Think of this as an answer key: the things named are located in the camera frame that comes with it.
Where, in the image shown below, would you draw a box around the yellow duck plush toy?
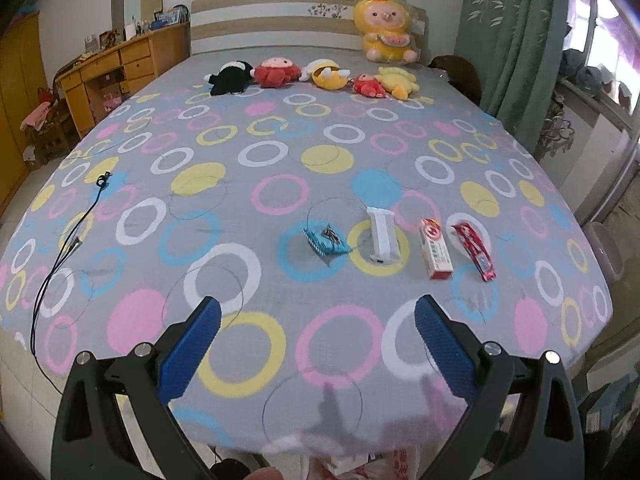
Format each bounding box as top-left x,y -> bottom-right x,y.
375,66 -> 421,101

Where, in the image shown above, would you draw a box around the picture frame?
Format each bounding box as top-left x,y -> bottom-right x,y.
152,7 -> 188,26

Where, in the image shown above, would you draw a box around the large yellow pig plush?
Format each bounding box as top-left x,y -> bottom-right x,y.
354,0 -> 418,65

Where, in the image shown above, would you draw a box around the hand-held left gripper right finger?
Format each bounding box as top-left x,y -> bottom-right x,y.
414,295 -> 587,480

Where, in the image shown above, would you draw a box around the red and white box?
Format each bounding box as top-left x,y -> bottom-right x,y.
418,218 -> 455,280

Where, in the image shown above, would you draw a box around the green curtain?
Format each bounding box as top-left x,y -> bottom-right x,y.
452,0 -> 571,161

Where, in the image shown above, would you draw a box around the wooden wardrobe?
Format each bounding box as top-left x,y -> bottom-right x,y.
0,10 -> 56,211

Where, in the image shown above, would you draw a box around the small red plush toy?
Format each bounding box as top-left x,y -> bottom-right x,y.
351,74 -> 387,99

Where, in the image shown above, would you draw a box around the wooden bed headboard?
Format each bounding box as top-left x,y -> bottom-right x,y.
190,0 -> 428,63

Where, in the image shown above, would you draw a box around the black cable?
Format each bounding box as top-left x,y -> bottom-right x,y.
30,172 -> 113,356

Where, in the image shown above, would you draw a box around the small blue snack packet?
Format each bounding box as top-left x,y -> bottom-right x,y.
301,223 -> 353,257

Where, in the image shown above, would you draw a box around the white and red plastic bag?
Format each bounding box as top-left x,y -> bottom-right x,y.
307,447 -> 431,480

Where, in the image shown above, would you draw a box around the black slipper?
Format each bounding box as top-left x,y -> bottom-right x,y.
210,457 -> 253,480

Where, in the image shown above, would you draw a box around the yellow and white plush toy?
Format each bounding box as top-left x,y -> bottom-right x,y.
300,59 -> 353,92

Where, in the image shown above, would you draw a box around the black plush toy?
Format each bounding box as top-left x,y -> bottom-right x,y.
204,61 -> 255,97

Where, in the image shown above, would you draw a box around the printed blue box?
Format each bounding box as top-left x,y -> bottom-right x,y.
582,355 -> 640,441

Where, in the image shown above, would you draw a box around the grey shoe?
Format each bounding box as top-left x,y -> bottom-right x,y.
560,49 -> 586,81
575,66 -> 603,96

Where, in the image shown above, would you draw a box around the red snack bar wrapper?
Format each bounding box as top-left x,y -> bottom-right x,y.
451,222 -> 497,281

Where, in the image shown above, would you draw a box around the wooden desk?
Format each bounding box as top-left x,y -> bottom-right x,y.
55,22 -> 192,138

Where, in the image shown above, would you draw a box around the long white box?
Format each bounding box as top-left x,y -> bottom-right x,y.
366,206 -> 402,265

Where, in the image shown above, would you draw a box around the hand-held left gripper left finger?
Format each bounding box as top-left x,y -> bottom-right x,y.
51,296 -> 222,480

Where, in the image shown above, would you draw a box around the pink clothes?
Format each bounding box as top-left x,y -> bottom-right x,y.
20,102 -> 53,131

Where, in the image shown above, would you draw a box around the wooden chair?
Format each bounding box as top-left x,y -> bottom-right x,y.
25,105 -> 71,166

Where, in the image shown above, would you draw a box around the grey trash bin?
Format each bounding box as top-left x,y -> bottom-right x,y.
582,221 -> 626,283

